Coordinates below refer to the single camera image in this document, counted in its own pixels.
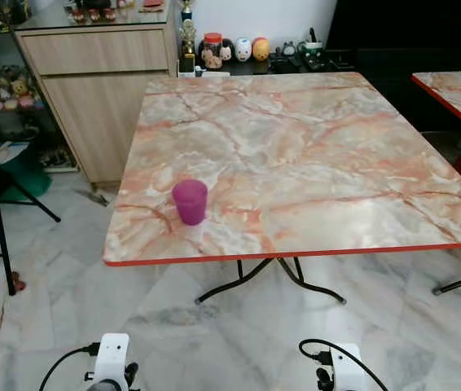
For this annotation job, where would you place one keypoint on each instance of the purple plastic cup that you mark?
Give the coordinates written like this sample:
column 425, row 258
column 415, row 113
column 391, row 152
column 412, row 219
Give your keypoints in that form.
column 190, row 204

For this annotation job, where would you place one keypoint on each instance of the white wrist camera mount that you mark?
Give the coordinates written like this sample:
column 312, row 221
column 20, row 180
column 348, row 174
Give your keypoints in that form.
column 113, row 354
column 349, row 366

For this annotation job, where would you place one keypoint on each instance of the small red floor toy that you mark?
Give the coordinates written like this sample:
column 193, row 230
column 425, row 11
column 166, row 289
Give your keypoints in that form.
column 19, row 283

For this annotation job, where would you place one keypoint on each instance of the black television screen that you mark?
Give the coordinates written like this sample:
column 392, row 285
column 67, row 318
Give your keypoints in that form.
column 410, row 24

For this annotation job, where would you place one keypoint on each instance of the white flat box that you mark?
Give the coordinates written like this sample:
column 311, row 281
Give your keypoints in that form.
column 206, row 74

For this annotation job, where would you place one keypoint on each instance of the white round figurine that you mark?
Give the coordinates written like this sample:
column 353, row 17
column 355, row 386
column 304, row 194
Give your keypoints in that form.
column 243, row 49

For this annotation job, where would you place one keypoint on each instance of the yellow round figurine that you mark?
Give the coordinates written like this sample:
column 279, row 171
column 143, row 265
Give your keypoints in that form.
column 261, row 49

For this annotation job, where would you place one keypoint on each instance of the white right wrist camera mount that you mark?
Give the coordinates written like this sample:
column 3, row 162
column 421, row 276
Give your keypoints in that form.
column 349, row 366

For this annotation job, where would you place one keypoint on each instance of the green mug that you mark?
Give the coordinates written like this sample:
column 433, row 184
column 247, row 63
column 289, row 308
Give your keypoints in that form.
column 313, row 46

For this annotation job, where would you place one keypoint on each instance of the black tripod stand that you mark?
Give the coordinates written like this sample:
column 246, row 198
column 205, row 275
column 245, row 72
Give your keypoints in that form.
column 2, row 244

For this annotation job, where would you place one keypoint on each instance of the black cat figurine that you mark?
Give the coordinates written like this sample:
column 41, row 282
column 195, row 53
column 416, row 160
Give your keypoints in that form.
column 226, row 50

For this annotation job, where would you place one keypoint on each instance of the green plastic bucket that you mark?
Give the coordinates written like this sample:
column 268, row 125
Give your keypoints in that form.
column 27, row 173

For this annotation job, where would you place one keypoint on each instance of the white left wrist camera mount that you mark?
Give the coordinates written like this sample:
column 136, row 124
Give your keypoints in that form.
column 113, row 354

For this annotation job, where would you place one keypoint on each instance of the glass display shelf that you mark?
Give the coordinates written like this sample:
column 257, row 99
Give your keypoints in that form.
column 51, row 122

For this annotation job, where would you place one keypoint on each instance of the gold trophy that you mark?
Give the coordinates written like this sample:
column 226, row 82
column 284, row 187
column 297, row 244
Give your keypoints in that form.
column 187, row 41

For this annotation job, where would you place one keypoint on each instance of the light wooden cabinet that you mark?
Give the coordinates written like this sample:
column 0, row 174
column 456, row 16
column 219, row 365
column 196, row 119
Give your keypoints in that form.
column 100, row 98

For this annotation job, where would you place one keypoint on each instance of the red-lidded clear jar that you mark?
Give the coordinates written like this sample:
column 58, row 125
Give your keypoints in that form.
column 212, row 53

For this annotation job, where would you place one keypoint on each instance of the small grey figurine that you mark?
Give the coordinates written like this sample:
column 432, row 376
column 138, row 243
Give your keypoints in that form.
column 287, row 49

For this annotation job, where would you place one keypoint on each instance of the black television console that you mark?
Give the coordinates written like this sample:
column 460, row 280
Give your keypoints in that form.
column 393, row 90

